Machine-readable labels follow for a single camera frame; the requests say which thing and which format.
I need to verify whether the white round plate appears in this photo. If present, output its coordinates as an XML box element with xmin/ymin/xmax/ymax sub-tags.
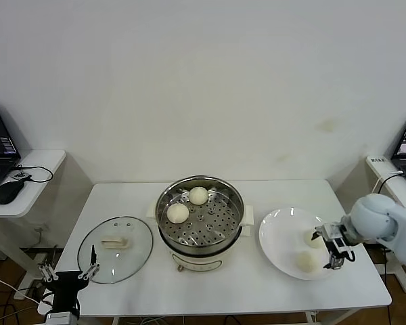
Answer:
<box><xmin>258</xmin><ymin>207</ymin><xmax>342</xmax><ymax>281</ymax></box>

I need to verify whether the white steamed baozi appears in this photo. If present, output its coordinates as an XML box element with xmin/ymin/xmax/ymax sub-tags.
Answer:
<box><xmin>188</xmin><ymin>186</ymin><xmax>210</xmax><ymax>206</ymax></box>
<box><xmin>166</xmin><ymin>203</ymin><xmax>190</xmax><ymax>224</ymax></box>
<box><xmin>302</xmin><ymin>230</ymin><xmax>324</xmax><ymax>250</ymax></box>
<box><xmin>296</xmin><ymin>251</ymin><xmax>321</xmax><ymax>273</ymax></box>

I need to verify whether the white side table with mouse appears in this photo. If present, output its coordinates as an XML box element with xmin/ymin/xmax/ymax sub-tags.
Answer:
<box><xmin>0</xmin><ymin>150</ymin><xmax>68</xmax><ymax>301</ymax></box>

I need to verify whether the white floor cable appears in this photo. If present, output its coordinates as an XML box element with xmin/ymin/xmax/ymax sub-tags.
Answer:
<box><xmin>0</xmin><ymin>269</ymin><xmax>39</xmax><ymax>302</ymax></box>

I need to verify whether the black cable with inline adapter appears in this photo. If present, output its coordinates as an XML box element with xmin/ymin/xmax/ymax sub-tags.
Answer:
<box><xmin>377</xmin><ymin>172</ymin><xmax>405</xmax><ymax>287</ymax></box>

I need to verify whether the perforated steel steamer basket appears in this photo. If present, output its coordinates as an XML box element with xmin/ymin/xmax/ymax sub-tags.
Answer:
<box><xmin>145</xmin><ymin>175</ymin><xmax>255</xmax><ymax>251</ymax></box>

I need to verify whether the black computer mouse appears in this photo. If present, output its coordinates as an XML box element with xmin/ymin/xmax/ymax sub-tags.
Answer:
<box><xmin>0</xmin><ymin>180</ymin><xmax>26</xmax><ymax>205</ymax></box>

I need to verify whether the white laptop cable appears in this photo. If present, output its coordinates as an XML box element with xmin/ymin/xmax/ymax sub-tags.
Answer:
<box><xmin>374</xmin><ymin>171</ymin><xmax>405</xmax><ymax>196</ymax></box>

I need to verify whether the cream electric cooker pot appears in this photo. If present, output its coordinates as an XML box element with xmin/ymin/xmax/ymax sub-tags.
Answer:
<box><xmin>158</xmin><ymin>223</ymin><xmax>252</xmax><ymax>274</ymax></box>

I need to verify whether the glass lid with cream handle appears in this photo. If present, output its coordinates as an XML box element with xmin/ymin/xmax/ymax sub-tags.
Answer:
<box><xmin>77</xmin><ymin>216</ymin><xmax>154</xmax><ymax>284</ymax></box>

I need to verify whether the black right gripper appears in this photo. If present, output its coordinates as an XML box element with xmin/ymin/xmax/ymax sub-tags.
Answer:
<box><xmin>311</xmin><ymin>221</ymin><xmax>357</xmax><ymax>270</ymax></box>

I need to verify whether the black looped laptop cable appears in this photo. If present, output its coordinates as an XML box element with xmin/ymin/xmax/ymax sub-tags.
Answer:
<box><xmin>14</xmin><ymin>165</ymin><xmax>54</xmax><ymax>184</ymax></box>

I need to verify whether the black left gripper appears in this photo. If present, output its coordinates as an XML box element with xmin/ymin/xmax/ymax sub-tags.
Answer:
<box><xmin>38</xmin><ymin>244</ymin><xmax>101</xmax><ymax>313</ymax></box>

